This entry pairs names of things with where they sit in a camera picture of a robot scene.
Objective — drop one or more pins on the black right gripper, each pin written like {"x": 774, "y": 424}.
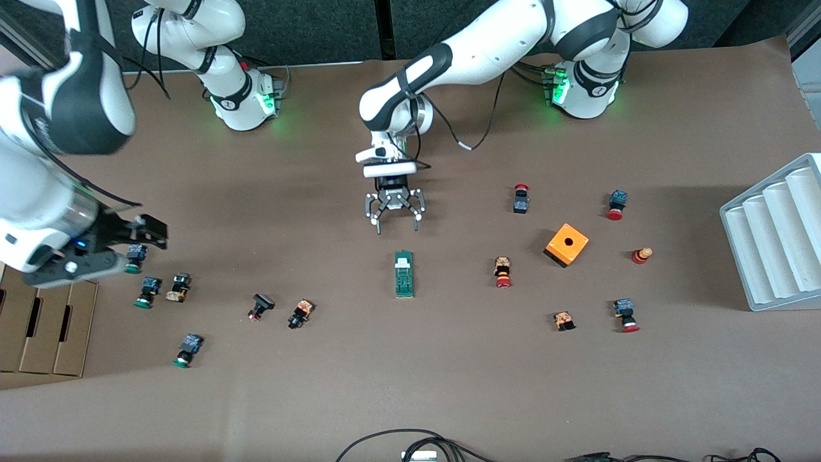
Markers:
{"x": 117, "y": 229}

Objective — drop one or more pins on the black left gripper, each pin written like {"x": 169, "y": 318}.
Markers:
{"x": 392, "y": 192}

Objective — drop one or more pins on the green terminal block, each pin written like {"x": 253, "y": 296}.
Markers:
{"x": 404, "y": 279}

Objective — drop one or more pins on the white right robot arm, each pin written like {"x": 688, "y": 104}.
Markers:
{"x": 211, "y": 32}

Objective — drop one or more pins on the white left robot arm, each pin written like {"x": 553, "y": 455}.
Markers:
{"x": 487, "y": 58}

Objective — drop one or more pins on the green pushbutton blue block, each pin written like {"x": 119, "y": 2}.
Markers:
{"x": 136, "y": 262}
{"x": 187, "y": 350}
{"x": 147, "y": 292}

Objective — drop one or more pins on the red mushroom button orange block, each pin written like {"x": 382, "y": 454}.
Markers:
{"x": 503, "y": 271}

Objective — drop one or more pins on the red mushroom button black block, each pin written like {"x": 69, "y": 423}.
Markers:
{"x": 521, "y": 200}

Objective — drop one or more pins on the black pushbutton head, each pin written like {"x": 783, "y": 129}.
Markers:
{"x": 260, "y": 307}

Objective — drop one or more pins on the brown cardboard divider box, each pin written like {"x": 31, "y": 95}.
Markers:
{"x": 45, "y": 321}

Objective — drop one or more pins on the orange black contact block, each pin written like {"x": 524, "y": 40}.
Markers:
{"x": 564, "y": 320}

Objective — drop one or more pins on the red pushbutton blue block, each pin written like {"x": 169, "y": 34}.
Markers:
{"x": 625, "y": 314}
{"x": 616, "y": 205}

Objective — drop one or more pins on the grey metal rack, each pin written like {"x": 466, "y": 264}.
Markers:
{"x": 22, "y": 38}

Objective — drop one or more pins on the red orange button head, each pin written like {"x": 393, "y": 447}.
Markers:
{"x": 641, "y": 255}

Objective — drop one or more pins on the grey ribbed tray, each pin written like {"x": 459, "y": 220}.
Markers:
{"x": 776, "y": 244}

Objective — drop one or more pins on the black selector switch orange block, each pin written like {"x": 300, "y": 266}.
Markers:
{"x": 300, "y": 313}
{"x": 178, "y": 287}

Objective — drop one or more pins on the orange button enclosure box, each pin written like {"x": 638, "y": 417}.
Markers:
{"x": 566, "y": 245}

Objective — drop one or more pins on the black divider post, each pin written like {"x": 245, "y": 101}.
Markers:
{"x": 383, "y": 29}

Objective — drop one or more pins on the aluminium frame profile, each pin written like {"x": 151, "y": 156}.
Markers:
{"x": 807, "y": 35}

